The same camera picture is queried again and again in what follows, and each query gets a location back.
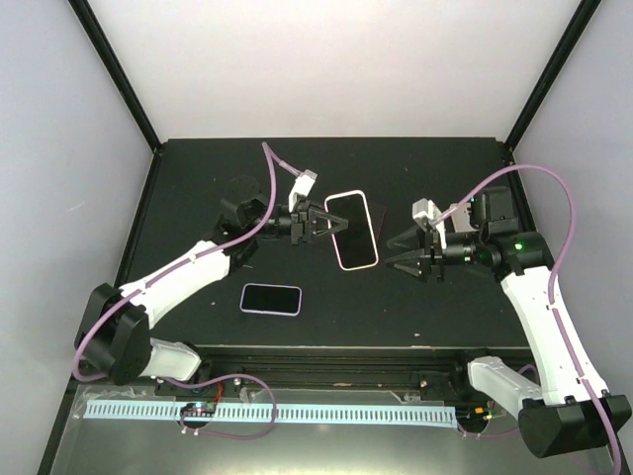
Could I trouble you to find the magenta bare phone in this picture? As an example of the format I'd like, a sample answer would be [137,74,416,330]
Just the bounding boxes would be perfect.
[368,200,387,242]

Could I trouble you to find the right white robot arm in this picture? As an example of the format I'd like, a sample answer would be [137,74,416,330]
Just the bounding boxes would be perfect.
[386,186,632,458]

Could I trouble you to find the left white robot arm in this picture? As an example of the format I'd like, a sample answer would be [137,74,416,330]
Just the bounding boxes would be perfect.
[73,176,349,395]

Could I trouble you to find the phone in lilac case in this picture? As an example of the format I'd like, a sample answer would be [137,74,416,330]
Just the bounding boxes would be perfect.
[239,283,303,317]

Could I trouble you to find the black table mat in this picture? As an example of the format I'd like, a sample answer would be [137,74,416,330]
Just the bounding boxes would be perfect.
[127,138,526,347]

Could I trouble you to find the right small circuit board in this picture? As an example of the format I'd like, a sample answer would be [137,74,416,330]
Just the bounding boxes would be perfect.
[458,406,506,421]

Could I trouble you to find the small circuit board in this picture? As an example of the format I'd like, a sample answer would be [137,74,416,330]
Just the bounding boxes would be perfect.
[458,406,506,421]
[180,402,216,418]

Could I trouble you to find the left small circuit board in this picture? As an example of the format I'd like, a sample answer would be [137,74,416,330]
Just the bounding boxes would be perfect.
[180,402,216,418]

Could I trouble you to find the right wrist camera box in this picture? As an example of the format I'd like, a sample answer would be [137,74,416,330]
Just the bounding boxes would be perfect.
[411,198,446,249]

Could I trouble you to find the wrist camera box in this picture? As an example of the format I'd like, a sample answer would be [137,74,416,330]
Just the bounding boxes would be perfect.
[288,169,317,212]
[411,198,446,249]

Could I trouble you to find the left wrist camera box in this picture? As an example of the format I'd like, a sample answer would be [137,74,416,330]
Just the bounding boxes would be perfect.
[288,169,317,212]

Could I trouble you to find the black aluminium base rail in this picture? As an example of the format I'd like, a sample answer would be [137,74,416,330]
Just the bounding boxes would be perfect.
[147,345,496,397]

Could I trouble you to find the right black frame post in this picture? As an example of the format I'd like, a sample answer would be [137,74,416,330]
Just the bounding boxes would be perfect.
[503,0,604,149]

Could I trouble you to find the black frame post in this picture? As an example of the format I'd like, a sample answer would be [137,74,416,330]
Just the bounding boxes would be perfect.
[68,0,161,152]
[503,0,604,149]

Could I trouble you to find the light blue slotted cable duct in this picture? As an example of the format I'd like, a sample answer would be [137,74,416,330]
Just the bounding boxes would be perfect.
[83,400,458,428]

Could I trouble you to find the left black frame post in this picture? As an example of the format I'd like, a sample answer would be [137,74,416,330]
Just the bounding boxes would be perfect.
[68,0,161,152]

